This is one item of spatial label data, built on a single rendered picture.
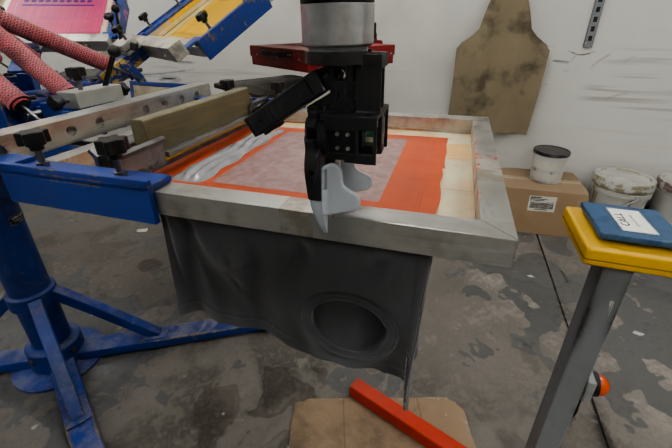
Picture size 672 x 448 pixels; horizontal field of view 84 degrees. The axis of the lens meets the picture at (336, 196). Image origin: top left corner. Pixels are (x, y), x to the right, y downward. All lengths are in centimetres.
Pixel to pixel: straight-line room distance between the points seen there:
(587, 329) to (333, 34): 59
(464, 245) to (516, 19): 227
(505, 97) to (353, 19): 230
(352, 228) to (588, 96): 247
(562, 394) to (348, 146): 61
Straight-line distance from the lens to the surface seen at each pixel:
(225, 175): 71
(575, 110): 283
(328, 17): 38
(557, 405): 86
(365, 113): 40
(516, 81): 266
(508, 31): 263
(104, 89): 105
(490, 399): 160
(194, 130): 83
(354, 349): 71
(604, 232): 61
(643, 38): 285
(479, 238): 45
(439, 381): 160
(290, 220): 49
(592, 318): 73
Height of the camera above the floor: 123
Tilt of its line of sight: 26 degrees down
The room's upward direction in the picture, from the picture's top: straight up
